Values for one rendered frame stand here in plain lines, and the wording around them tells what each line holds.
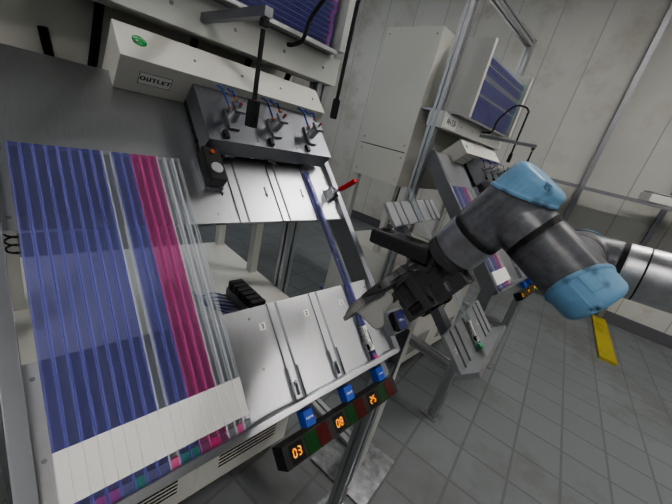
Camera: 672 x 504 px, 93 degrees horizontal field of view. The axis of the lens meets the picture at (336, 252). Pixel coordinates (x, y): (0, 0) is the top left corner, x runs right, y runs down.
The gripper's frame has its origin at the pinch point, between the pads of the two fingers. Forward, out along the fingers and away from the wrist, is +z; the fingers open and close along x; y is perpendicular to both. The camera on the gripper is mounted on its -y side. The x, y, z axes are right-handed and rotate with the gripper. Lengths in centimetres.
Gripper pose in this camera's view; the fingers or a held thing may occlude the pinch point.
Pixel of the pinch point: (368, 307)
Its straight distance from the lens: 62.4
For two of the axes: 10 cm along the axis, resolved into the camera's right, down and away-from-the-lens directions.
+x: 7.0, -1.0, 7.1
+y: 4.9, 7.9, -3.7
